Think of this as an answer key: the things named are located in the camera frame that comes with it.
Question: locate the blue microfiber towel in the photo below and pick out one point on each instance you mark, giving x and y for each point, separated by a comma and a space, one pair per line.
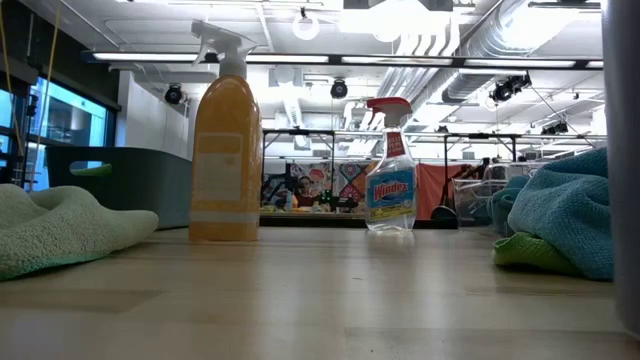
565, 215
502, 210

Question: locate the bright green microfiber towel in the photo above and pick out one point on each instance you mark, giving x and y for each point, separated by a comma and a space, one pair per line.
92, 170

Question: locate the pale green microfiber towel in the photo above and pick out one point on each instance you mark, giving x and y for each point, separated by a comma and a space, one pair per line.
60, 225

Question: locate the person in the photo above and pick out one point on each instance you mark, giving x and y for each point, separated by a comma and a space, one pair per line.
305, 192

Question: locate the colourful patchwork quilt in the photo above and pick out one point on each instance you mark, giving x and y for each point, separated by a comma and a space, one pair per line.
350, 180

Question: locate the Windex bottle red trigger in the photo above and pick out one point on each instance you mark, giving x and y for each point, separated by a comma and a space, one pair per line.
391, 195

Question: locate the black ceiling spotlight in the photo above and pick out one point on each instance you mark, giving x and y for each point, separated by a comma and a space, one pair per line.
339, 89
507, 89
173, 94

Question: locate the orange bottle white trigger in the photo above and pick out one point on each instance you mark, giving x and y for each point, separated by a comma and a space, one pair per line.
225, 165

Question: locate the orange fabric panel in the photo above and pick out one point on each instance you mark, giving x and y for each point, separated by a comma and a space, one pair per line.
435, 187

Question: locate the black overhead light bar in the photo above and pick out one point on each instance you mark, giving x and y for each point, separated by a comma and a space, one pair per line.
335, 60

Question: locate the clear plastic basket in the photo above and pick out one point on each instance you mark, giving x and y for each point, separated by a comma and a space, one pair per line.
470, 200

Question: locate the dark green plastic basket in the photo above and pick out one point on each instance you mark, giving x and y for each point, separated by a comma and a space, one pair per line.
145, 185

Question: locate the large window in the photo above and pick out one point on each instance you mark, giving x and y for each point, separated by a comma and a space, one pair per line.
70, 120

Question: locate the black aluminium table frame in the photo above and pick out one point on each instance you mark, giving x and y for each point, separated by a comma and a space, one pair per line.
310, 220

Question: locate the black metal rig frame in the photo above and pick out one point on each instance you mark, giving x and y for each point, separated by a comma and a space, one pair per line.
300, 132

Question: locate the silver ventilation duct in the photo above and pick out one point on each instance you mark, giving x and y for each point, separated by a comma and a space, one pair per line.
495, 45

